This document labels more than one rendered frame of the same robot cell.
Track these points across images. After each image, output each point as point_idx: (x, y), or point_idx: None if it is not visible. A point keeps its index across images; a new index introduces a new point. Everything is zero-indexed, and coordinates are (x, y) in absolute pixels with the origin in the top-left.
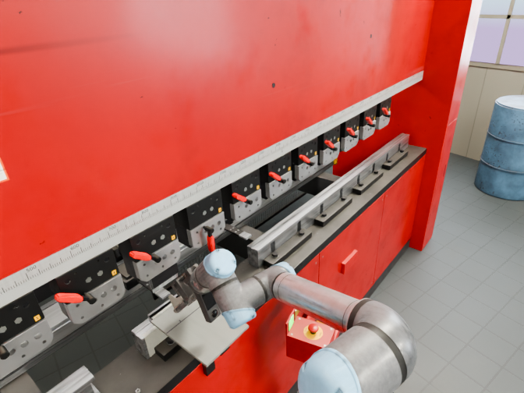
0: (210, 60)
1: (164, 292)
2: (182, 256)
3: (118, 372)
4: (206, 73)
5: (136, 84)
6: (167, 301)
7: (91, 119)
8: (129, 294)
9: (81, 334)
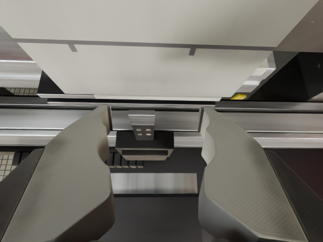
0: None
1: (138, 118)
2: (49, 114)
3: (306, 26)
4: None
5: None
6: (151, 105)
7: None
8: (161, 111)
9: (238, 99)
